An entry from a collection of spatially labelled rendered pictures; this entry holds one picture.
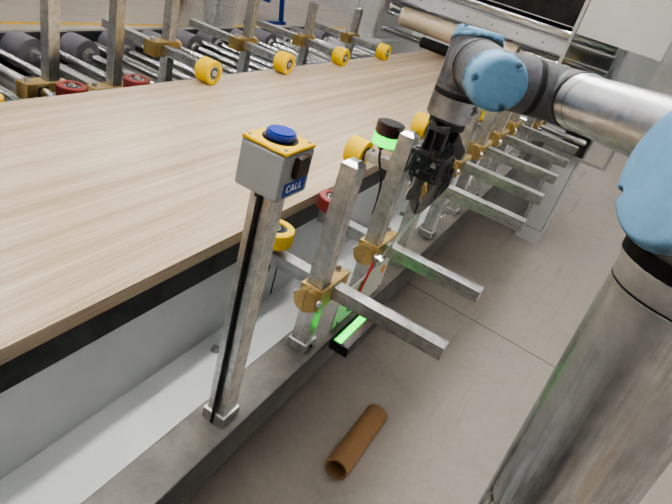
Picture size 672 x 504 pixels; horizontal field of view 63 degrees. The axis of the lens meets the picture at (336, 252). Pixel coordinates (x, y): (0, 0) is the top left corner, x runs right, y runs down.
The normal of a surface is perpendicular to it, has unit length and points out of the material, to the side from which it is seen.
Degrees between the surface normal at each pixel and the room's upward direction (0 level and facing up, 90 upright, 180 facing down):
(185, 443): 0
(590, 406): 88
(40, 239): 0
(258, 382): 0
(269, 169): 90
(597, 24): 90
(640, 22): 90
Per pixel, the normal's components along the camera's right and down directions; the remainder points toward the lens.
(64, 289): 0.26, -0.83
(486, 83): -0.04, 0.51
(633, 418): -0.45, 0.31
